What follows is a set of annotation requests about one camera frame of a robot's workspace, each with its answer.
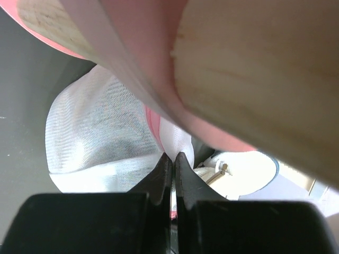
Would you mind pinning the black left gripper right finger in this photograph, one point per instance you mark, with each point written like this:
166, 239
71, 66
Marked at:
208, 223

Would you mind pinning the pink-trimmed white mesh laundry bag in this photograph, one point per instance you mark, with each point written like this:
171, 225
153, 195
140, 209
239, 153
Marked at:
100, 138

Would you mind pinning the blue-trimmed white mesh laundry bag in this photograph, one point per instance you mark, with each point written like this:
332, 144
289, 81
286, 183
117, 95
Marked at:
235, 174

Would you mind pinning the pink two-tier wooden shelf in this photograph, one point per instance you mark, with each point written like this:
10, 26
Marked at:
265, 72

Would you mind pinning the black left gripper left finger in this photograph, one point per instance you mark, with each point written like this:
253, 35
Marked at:
137, 221

